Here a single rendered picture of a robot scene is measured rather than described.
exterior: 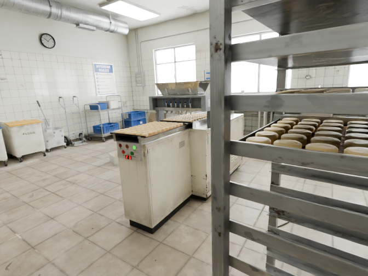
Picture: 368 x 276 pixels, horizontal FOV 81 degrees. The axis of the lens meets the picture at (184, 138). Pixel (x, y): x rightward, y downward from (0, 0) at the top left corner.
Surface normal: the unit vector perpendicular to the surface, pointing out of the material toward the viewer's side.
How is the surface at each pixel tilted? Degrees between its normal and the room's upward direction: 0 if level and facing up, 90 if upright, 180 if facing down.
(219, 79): 90
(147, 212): 90
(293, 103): 90
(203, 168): 90
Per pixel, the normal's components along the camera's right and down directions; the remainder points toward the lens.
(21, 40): 0.83, 0.10
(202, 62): -0.55, 0.22
